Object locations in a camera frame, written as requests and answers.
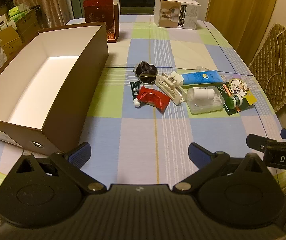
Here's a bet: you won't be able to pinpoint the brown box with white inside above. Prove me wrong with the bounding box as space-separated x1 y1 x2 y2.
0 22 109 157

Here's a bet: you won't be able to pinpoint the quilted chair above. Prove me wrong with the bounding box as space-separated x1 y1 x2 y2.
248 24 286 117

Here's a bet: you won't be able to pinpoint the dark red gift bag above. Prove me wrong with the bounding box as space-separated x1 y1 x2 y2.
83 0 120 43

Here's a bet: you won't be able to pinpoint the red snack packet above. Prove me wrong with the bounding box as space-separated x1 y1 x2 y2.
136 85 171 114

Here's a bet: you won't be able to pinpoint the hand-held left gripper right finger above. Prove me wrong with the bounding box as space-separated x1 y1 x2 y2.
173 142 278 194

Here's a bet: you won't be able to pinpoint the green tissue packs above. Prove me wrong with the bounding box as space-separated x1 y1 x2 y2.
8 4 30 20

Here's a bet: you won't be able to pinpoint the clear floss pick box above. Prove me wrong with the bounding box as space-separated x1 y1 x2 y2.
187 85 225 115

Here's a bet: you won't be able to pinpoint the large cardboard box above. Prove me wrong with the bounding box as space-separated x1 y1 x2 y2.
15 8 40 40

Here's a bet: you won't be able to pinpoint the green blister card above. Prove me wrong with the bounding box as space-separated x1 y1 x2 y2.
217 78 256 116

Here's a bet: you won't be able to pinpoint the dark velvet scrunchie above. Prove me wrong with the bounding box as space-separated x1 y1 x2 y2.
134 61 158 84

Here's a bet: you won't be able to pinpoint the dark green tube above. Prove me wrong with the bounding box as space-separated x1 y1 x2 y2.
130 81 142 108

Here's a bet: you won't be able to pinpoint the white plastic clip holder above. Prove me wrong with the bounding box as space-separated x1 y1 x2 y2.
155 72 185 105

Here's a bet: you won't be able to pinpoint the wooden door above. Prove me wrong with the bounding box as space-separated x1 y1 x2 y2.
205 0 282 63

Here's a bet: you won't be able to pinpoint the white printed box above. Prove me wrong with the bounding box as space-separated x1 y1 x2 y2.
154 0 201 30

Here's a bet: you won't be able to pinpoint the small white bottle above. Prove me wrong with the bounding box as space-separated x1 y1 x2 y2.
187 86 217 102

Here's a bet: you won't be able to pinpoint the blue and white tube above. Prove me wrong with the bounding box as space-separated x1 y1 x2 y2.
180 70 223 85

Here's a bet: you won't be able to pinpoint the open-flap cardboard box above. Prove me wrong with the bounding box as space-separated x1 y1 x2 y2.
0 27 23 55

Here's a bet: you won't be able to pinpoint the white cable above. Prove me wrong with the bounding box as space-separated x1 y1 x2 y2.
265 21 286 82

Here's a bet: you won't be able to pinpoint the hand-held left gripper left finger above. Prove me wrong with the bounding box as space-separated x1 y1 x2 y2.
8 142 106 194

